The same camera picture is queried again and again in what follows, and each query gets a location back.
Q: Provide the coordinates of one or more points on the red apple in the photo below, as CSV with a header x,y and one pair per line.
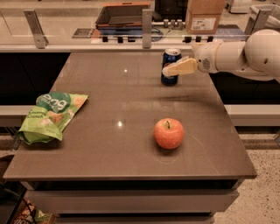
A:
x,y
168,133

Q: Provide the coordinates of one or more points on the left metal glass bracket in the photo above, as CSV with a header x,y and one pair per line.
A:
x,y
39,37

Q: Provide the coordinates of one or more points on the metal glass bracket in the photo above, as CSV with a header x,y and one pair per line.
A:
x,y
146,27
258,23
39,37

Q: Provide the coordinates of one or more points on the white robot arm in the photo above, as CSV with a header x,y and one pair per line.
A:
x,y
257,58

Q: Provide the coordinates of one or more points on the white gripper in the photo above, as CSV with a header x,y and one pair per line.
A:
x,y
206,57

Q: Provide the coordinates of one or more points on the cardboard box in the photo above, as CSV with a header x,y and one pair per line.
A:
x,y
203,16

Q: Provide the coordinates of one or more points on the green rice chip bag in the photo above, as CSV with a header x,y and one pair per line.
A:
x,y
50,116

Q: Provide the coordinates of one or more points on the dark open tray box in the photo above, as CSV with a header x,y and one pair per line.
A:
x,y
121,14

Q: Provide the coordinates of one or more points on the middle metal glass bracket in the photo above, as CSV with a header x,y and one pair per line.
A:
x,y
146,27

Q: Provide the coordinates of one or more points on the snack box under table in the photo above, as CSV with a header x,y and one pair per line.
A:
x,y
27,213

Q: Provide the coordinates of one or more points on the right metal glass bracket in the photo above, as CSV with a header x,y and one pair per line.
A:
x,y
258,23

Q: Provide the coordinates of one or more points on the blue pepsi can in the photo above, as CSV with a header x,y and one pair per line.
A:
x,y
171,55

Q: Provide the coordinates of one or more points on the grey table drawer front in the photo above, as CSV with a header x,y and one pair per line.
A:
x,y
133,201

